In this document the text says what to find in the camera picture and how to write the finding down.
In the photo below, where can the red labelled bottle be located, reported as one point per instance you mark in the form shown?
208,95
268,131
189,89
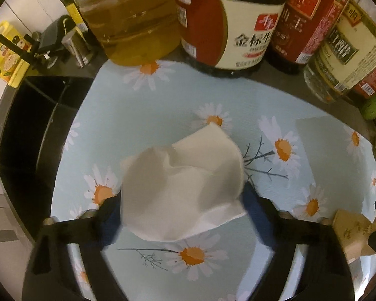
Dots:
371,84

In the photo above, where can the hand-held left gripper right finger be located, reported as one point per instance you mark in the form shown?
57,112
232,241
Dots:
253,216

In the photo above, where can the yellow cooking oil bottle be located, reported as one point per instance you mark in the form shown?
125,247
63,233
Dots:
128,15

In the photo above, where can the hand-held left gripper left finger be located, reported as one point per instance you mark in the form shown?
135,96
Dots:
109,225

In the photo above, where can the grey drawer unit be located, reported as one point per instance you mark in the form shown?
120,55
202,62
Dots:
3,213

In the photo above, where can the clear bottle with cream label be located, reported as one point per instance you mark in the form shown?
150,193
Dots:
341,56

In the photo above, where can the blue daisy tablecloth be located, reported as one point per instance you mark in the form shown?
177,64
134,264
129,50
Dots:
269,163

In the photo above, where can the yellow food package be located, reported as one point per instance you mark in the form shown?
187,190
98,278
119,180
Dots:
6,65

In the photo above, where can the large dark soy sauce bottle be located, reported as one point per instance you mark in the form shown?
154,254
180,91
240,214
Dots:
232,28

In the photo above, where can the white tissue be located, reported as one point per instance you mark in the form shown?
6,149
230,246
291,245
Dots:
181,188

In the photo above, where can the metal cup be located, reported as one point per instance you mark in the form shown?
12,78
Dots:
76,48

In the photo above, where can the dark bottle with red label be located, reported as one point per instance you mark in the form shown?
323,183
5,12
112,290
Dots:
307,22

